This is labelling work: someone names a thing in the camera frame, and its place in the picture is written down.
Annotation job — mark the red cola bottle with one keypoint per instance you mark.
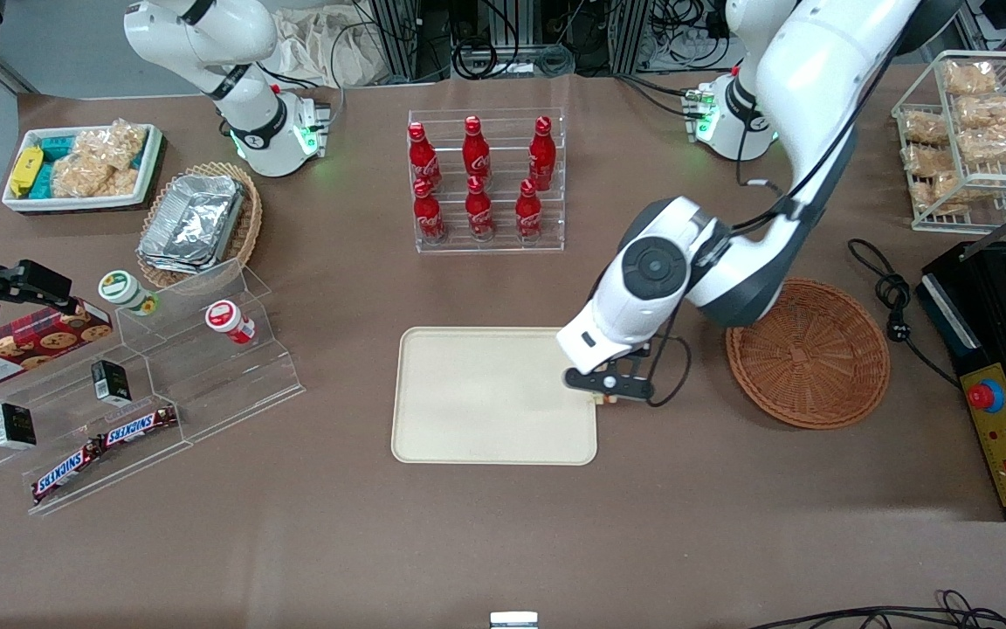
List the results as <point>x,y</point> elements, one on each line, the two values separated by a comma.
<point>423,157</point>
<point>479,211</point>
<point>476,153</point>
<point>528,214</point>
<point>541,155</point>
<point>429,217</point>

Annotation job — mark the teal snack packet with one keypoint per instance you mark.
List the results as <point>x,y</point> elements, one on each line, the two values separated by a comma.
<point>53,150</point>

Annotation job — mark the white rectangular snack bin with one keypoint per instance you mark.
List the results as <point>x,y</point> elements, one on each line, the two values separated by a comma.
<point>152,157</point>

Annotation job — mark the small white object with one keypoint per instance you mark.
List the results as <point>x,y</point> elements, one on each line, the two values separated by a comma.
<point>513,620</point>

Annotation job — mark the bagged rice crackers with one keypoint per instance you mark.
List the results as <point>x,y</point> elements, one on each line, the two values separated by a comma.
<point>101,162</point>

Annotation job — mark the green lid cup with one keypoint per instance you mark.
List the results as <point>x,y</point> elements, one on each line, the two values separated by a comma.
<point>123,290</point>

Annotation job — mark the oval wicker basket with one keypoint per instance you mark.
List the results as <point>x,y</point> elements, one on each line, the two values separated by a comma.
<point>250,223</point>

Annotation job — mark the yellow snack packet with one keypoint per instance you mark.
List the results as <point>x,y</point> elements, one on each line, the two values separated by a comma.
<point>25,170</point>

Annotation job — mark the round brown wicker basket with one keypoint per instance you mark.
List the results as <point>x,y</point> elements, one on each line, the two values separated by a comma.
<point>809,358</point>

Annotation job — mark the clear acrylic stepped display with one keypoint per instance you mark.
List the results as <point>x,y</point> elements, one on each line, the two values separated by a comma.
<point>206,384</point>

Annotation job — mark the red lid cup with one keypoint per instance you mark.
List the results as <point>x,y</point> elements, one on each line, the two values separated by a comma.
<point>228,320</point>

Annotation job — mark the stacked foil containers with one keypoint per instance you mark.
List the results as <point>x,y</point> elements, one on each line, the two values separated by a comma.
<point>193,223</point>

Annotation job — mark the bagged fried snack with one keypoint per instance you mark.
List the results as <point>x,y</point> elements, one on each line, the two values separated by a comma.
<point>944,188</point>
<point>992,112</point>
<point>1001,144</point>
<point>924,127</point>
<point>970,79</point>

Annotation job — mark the red cookie box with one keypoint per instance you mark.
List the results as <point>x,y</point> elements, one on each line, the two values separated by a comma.
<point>23,349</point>

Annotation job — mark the red emergency stop button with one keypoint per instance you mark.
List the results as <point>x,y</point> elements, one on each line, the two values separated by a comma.
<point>985,396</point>

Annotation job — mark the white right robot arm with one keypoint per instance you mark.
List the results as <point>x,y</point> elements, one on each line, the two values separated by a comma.
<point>250,114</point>

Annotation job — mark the clear acrylic bottle rack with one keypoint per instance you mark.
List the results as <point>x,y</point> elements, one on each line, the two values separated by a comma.
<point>547,223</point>

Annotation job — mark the beige rectangular tray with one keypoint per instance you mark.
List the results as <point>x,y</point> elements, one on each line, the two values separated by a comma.
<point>485,402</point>

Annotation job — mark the black appliance with yellow panel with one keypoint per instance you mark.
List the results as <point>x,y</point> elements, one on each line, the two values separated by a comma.
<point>983,297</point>

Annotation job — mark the beige cloth bag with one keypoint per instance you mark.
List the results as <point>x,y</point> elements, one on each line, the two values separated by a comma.
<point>320,44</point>

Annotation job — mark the aluminium frame post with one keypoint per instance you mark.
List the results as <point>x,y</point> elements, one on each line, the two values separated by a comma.
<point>398,39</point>
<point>630,35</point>

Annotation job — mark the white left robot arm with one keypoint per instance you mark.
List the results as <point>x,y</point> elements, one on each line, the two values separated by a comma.
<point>817,79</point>

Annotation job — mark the small black box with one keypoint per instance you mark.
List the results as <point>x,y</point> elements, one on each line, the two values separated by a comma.
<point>110,383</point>
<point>14,425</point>

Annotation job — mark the snickers bar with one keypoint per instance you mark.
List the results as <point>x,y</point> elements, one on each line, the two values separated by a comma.
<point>138,425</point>
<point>66,472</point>

